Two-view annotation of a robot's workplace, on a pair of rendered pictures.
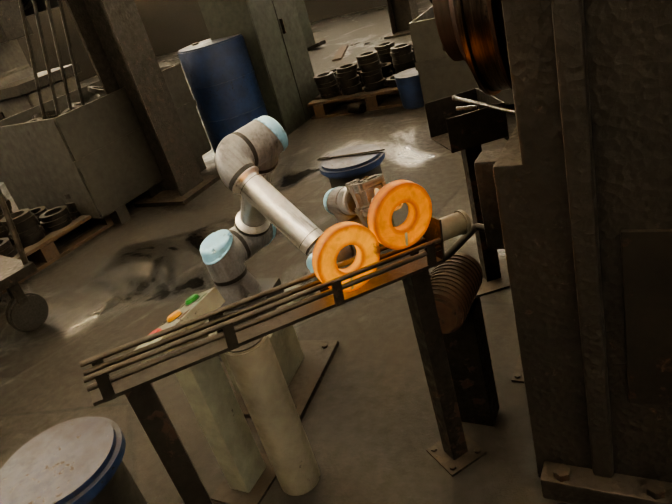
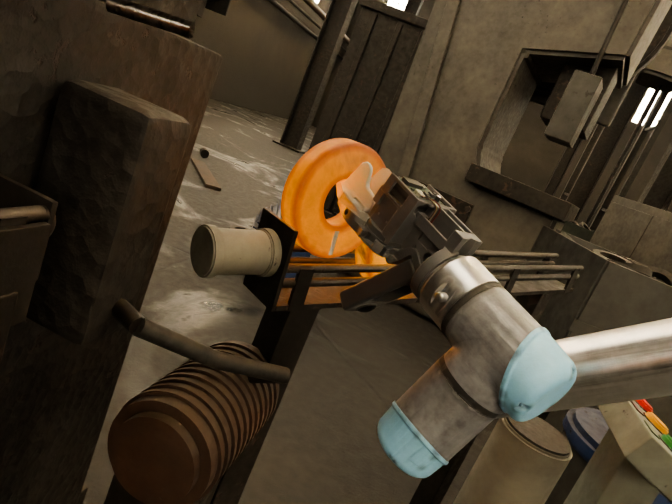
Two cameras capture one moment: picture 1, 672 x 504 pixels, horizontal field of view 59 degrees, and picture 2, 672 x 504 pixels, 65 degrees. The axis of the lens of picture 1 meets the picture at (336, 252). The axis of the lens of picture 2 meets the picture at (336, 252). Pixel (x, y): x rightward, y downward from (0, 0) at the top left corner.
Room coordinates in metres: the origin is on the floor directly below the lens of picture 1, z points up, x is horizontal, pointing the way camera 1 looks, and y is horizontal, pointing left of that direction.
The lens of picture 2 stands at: (1.84, -0.42, 0.86)
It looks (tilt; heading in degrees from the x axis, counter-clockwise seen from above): 14 degrees down; 156
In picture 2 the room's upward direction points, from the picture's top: 23 degrees clockwise
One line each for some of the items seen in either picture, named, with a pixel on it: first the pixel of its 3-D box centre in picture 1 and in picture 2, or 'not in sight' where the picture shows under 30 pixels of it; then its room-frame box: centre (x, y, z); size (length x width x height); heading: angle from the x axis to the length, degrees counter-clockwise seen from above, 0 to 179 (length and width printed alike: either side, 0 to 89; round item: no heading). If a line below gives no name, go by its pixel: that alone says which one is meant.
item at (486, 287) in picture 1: (477, 195); not in sight; (2.05, -0.57, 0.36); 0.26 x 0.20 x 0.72; 1
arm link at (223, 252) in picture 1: (222, 254); not in sight; (1.79, 0.36, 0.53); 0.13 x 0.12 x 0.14; 130
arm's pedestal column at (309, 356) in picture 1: (261, 350); not in sight; (1.80, 0.36, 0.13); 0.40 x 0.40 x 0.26; 63
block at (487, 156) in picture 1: (505, 199); (96, 213); (1.30, -0.43, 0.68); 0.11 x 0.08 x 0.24; 56
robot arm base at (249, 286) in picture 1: (234, 284); not in sight; (1.79, 0.36, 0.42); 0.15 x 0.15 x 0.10
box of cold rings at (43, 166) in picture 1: (104, 144); not in sight; (4.66, 1.46, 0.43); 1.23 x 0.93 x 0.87; 144
